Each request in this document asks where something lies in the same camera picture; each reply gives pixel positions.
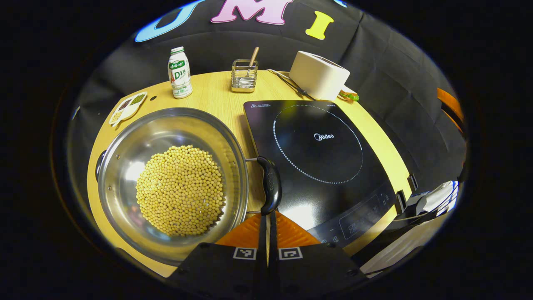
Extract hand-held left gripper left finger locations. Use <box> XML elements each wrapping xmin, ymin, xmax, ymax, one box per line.
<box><xmin>167</xmin><ymin>212</ymin><xmax>269</xmax><ymax>294</ymax></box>

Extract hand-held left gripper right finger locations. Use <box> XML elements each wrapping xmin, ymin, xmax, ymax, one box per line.
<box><xmin>269</xmin><ymin>210</ymin><xmax>369</xmax><ymax>295</ymax></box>

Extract black induction cooktop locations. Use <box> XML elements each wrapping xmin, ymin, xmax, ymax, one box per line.
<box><xmin>243</xmin><ymin>99</ymin><xmax>419</xmax><ymax>250</ymax></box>

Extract stainless steel pot black handles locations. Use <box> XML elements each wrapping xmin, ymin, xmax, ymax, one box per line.
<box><xmin>95</xmin><ymin>107</ymin><xmax>283</xmax><ymax>267</ymax></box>

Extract pile of yellow soybeans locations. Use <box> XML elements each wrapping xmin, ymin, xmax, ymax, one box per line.
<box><xmin>136</xmin><ymin>145</ymin><xmax>226</xmax><ymax>237</ymax></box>

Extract black backdrop cloth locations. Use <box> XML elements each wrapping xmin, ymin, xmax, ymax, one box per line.
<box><xmin>67</xmin><ymin>0</ymin><xmax>467</xmax><ymax>196</ymax></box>

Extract white and grey object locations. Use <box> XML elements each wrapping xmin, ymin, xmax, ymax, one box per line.
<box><xmin>406</xmin><ymin>180</ymin><xmax>459</xmax><ymax>220</ymax></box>

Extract sandwich with green filling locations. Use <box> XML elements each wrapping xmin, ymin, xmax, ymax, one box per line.
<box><xmin>338</xmin><ymin>85</ymin><xmax>359</xmax><ymax>103</ymax></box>

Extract white toaster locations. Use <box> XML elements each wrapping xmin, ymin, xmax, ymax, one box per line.
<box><xmin>289</xmin><ymin>51</ymin><xmax>351</xmax><ymax>101</ymax></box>

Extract white divided bean tray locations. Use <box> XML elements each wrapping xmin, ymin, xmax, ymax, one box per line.
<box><xmin>109</xmin><ymin>91</ymin><xmax>148</xmax><ymax>128</ymax></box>

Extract white green drink bottle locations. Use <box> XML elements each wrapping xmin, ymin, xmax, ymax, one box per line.
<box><xmin>168</xmin><ymin>46</ymin><xmax>193</xmax><ymax>99</ymax></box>

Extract toaster power cable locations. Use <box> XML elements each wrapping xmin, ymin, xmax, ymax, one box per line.
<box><xmin>266</xmin><ymin>69</ymin><xmax>309</xmax><ymax>99</ymax></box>

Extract wire mesh utensil holder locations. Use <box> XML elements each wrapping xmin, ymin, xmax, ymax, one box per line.
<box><xmin>231</xmin><ymin>59</ymin><xmax>259</xmax><ymax>93</ymax></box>

